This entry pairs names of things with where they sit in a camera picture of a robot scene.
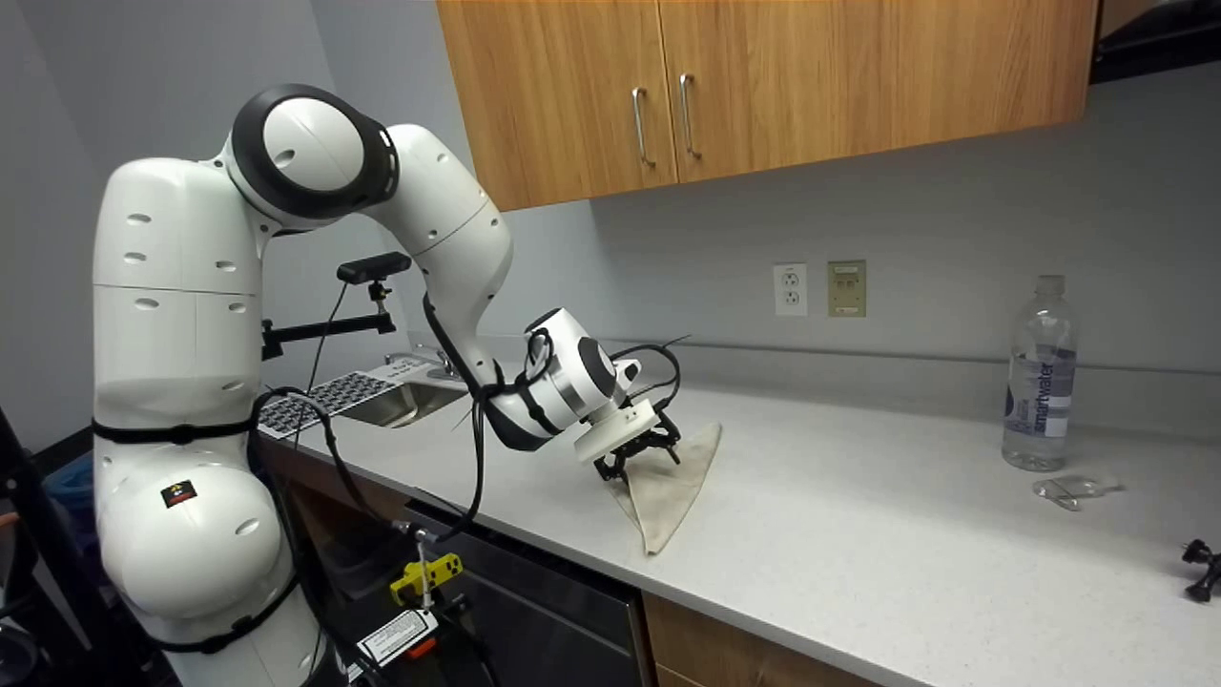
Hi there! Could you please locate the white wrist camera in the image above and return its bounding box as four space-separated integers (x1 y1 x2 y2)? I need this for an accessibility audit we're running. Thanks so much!
612 355 640 397

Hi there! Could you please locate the steel sink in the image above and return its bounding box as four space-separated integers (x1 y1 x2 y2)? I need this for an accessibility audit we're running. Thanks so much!
261 366 459 435

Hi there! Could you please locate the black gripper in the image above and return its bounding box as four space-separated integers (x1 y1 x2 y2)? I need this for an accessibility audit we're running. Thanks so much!
590 414 682 484

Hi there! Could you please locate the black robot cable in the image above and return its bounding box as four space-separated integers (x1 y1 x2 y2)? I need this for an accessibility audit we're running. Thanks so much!
246 289 682 537

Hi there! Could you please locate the black clamp tripod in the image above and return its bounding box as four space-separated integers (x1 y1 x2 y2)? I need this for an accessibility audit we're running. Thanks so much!
1178 533 1221 608

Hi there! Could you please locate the white power outlet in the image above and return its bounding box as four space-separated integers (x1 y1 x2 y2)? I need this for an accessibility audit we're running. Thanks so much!
774 263 811 318

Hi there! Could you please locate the beige wall switch plate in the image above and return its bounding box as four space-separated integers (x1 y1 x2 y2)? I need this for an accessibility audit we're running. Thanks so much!
830 260 866 318

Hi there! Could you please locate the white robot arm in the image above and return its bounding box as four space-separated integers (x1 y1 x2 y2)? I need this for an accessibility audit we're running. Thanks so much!
93 85 677 687

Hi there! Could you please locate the crumpled clear plastic wrapper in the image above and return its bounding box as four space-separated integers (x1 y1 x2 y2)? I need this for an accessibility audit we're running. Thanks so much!
1033 472 1122 513

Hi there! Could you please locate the black camera on stand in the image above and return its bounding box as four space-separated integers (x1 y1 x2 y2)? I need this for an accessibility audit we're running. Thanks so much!
261 248 415 364

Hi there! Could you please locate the yellow clamp tool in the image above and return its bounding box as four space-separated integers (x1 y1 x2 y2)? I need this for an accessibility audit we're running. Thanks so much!
391 552 467 608

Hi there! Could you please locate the black dishwasher front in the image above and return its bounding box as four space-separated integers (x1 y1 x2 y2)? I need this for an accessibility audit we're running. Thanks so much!
435 526 654 687

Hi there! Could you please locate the wooden wall cabinet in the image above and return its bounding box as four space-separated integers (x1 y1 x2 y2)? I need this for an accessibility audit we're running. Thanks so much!
435 0 1100 209

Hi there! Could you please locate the clear plastic water bottle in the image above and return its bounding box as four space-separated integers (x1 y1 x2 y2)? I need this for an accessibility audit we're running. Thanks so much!
1001 275 1078 472

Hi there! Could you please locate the white cloth towel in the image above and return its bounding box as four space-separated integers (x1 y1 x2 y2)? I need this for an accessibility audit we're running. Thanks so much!
612 425 723 556

